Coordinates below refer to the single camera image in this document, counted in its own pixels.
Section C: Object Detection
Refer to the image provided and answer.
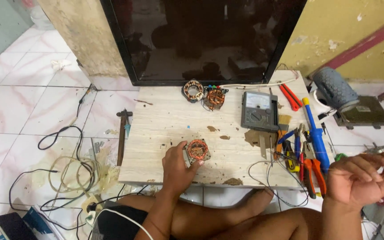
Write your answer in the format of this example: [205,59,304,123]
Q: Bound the square copper coil stator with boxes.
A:
[184,139,211,165]

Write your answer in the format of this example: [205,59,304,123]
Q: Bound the person's leg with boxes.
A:
[116,188,275,240]
[209,207,326,240]

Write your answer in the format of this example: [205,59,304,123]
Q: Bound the coiled clear tube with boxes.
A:
[47,155,102,194]

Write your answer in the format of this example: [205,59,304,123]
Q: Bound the person's left hand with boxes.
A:
[162,141,205,194]

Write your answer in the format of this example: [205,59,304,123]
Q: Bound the grey metal sheet pieces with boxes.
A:
[361,203,384,240]

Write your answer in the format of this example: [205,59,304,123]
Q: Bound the black floor cable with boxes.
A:
[9,87,150,240]

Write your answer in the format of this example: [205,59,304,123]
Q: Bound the crumpled white tissue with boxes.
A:
[51,59,72,72]

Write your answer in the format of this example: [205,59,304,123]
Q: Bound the person's right leg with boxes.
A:
[209,207,326,240]

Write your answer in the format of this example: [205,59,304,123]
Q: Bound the clear plastic container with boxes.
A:
[29,0,56,31]

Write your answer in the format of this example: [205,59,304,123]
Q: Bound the grey analog multimeter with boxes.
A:
[241,91,280,133]

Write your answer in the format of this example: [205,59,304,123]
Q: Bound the flat metal strip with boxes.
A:
[259,135,267,160]

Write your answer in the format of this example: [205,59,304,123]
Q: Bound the orange-handled paintbrush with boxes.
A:
[273,114,292,161]

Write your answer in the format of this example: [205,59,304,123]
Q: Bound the round stator with white insulation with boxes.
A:
[182,79,205,103]

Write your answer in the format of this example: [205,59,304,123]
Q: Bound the grey hexagon-pattern speaker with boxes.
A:
[312,66,360,113]

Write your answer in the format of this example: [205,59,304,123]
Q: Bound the olive green flat device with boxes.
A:
[333,96,384,130]

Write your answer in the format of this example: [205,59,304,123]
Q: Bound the pale wood-look low table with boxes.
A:
[118,70,336,191]

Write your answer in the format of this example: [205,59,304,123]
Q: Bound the white cup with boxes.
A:
[313,89,332,116]

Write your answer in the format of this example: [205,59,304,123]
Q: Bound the thin red screwdriver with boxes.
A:
[299,151,305,182]

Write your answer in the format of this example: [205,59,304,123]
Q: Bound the silver metal motor part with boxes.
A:
[364,143,384,162]

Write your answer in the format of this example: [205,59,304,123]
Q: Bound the black shorts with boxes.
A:
[90,200,176,240]

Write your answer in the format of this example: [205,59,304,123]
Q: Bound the white power plug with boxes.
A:
[85,211,97,227]

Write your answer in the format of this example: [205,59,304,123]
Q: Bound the blue desoldering pump yellow tip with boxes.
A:
[302,97,331,174]

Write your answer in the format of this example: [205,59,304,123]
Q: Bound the red-handled cutters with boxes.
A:
[279,83,303,112]

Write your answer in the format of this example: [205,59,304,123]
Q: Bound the yellow and black tool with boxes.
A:
[283,140,300,173]

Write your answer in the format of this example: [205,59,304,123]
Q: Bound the orange-handled pliers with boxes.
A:
[303,142,327,199]

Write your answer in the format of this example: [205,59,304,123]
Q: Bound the white earphone cable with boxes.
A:
[92,208,154,240]

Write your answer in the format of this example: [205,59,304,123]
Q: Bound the black-framed screen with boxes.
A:
[100,0,308,87]

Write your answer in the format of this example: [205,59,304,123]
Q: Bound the thin dark wires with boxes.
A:
[248,152,310,208]

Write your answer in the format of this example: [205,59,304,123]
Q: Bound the person's left leg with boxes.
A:
[116,188,275,240]

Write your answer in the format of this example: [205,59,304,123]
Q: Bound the wooden-handled hammer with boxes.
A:
[116,108,133,167]

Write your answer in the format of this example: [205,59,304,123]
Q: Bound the copper stator with coloured wires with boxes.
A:
[204,85,229,111]

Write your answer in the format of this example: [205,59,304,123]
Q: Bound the blue-handled pliers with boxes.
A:
[278,124,305,161]

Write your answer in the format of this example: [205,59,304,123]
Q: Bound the dark laptop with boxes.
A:
[0,202,39,240]

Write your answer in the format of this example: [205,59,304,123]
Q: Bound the person's right hand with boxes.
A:
[324,149,384,211]

